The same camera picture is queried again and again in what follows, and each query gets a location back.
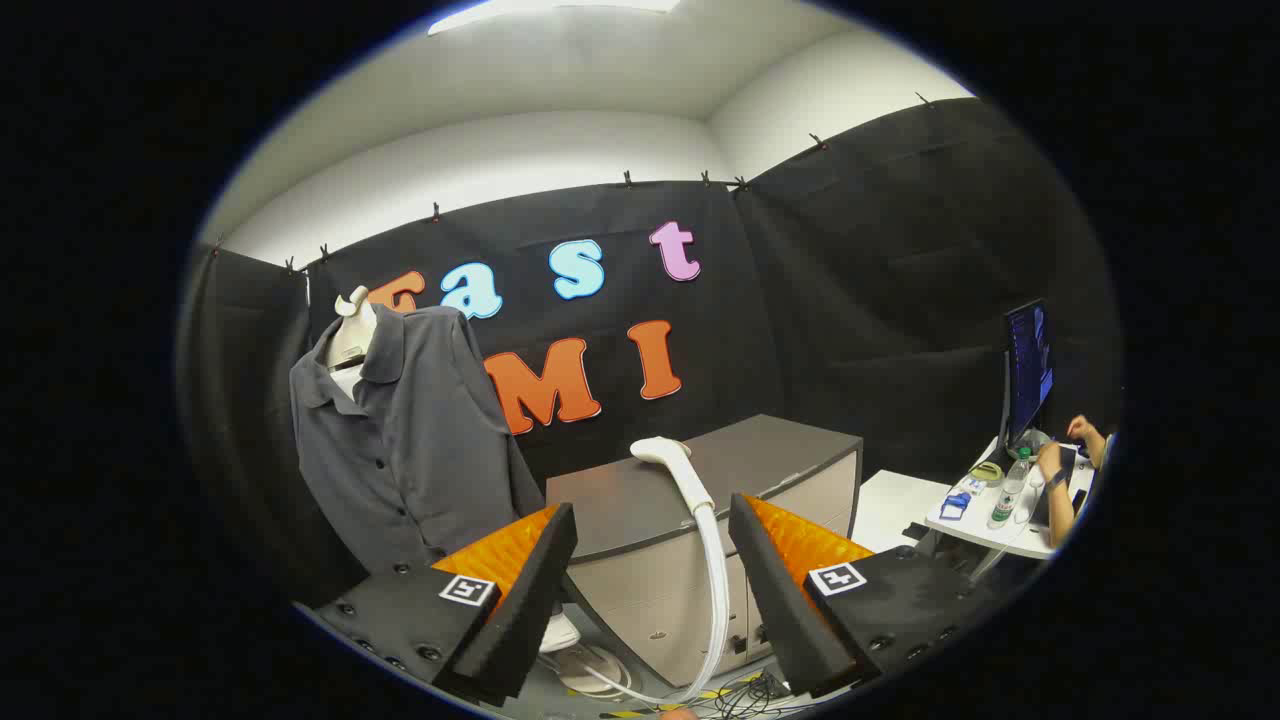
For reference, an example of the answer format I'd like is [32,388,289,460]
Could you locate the ceiling light panel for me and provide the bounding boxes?
[428,0,682,37]

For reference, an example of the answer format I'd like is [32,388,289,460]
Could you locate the clear water bottle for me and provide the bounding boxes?
[988,447,1032,531]

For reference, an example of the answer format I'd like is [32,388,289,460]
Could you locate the white steamer base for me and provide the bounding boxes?
[540,612,633,697]

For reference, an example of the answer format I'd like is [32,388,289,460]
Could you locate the white desk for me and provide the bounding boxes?
[925,435,1096,561]

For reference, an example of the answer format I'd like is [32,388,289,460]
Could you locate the cream garment hanger stand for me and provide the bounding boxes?
[325,286,379,401]

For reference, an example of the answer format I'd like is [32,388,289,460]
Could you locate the grey cabinet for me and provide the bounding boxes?
[545,414,864,689]

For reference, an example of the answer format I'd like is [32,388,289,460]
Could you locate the computer monitor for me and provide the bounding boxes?
[1000,300,1055,451]

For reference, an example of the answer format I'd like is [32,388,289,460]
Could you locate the black floor cables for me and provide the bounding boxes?
[690,672,793,720]

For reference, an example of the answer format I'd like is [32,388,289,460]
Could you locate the white low table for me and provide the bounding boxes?
[850,470,951,553]

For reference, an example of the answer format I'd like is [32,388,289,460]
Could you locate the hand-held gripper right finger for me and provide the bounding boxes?
[728,493,1001,699]

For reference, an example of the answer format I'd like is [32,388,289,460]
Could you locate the grey button-up shirt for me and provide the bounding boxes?
[289,305,546,576]

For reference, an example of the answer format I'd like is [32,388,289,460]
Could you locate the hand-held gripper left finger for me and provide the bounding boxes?
[310,503,579,707]

